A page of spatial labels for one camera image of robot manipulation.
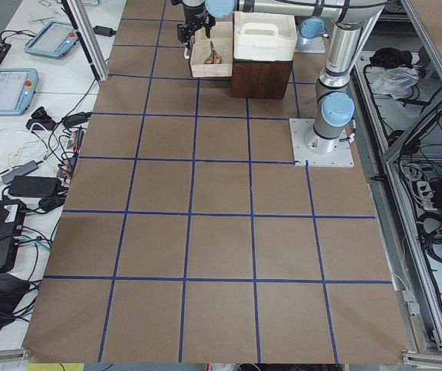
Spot dark brown wooden cabinet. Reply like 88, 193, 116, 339
230, 59, 293, 100

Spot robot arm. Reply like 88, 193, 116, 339
172, 0, 388, 155
297, 18, 325, 39

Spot aluminium frame post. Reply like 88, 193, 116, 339
62, 0, 110, 83

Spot upper blue teach pendant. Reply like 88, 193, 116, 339
24, 21, 78, 59

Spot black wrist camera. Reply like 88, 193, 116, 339
176, 24, 188, 44

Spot large black power brick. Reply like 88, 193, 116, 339
8, 175, 62, 198

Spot blue teach pendant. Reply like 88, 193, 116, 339
0, 68, 39, 116
24, 21, 78, 59

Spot lower blue teach pendant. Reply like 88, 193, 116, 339
0, 68, 39, 116

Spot white cable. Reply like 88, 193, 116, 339
0, 127, 50, 169

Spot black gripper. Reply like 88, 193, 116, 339
182, 0, 216, 50

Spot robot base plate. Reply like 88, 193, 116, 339
289, 118, 354, 168

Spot white crumpled cloth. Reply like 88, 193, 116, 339
371, 67, 419, 100

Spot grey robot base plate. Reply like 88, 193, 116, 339
295, 36, 325, 54

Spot black orange scissors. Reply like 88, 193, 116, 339
204, 41, 222, 65

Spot white plastic tray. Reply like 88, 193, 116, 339
233, 12, 298, 62

